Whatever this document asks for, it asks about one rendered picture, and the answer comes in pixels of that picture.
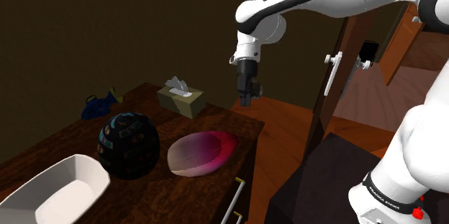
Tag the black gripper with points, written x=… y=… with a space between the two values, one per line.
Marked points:
x=245 y=72

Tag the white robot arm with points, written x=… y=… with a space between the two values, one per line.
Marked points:
x=414 y=139

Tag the olive tissue box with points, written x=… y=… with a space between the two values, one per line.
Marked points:
x=184 y=102

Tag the pink oval football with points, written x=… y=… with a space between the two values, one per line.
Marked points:
x=201 y=153

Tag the dark robot stand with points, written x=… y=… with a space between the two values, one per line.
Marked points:
x=326 y=184

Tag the dark wooden chest of drawers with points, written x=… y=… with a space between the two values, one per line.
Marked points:
x=175 y=195

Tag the black patterned ball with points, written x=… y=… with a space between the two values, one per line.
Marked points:
x=128 y=146

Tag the blue and yellow cloth toy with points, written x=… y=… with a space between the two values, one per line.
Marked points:
x=98 y=107

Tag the orange wooden door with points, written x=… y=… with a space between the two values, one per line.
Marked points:
x=398 y=46

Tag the white rectangular dish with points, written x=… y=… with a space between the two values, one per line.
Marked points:
x=66 y=191

